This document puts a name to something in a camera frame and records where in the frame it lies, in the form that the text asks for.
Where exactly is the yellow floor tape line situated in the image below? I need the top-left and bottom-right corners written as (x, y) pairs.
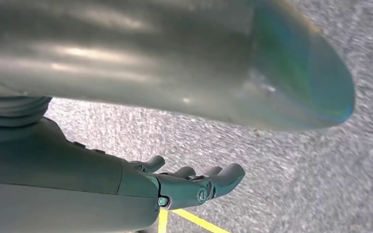
top-left (156, 208), bottom-right (232, 233)

